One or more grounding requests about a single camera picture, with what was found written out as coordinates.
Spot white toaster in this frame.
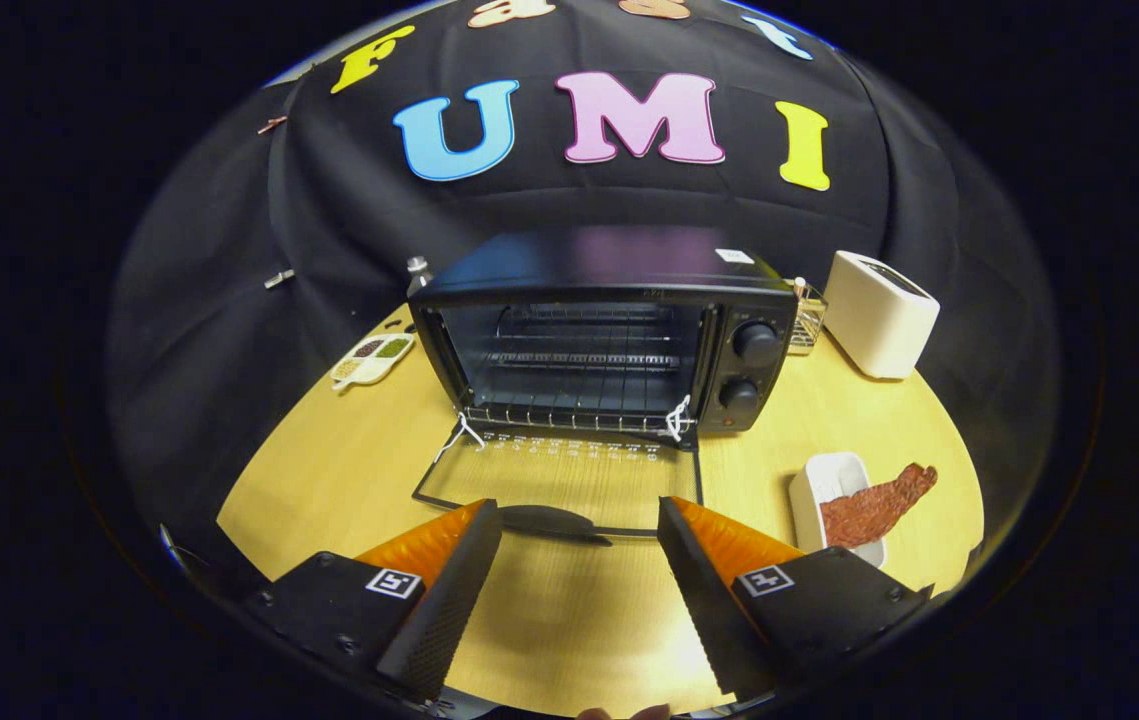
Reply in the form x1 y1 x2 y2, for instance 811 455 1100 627
822 250 941 380

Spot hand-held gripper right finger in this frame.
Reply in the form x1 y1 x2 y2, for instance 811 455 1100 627
657 495 935 701

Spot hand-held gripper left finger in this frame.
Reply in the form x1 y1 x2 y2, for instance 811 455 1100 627
244 498 503 703

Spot small wire basket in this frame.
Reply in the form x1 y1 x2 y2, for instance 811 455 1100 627
787 278 827 356

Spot dried red meat strip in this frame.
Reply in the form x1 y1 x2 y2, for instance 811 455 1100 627
819 462 939 550

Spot white rectangular dish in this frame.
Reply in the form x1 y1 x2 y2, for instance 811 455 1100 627
789 452 888 569

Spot black toaster oven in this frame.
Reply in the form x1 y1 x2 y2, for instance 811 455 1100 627
407 226 800 546

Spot divided white spice dish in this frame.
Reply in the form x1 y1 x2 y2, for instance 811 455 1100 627
331 333 416 391

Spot black backdrop cloth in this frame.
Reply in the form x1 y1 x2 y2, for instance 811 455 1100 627
107 0 1060 581

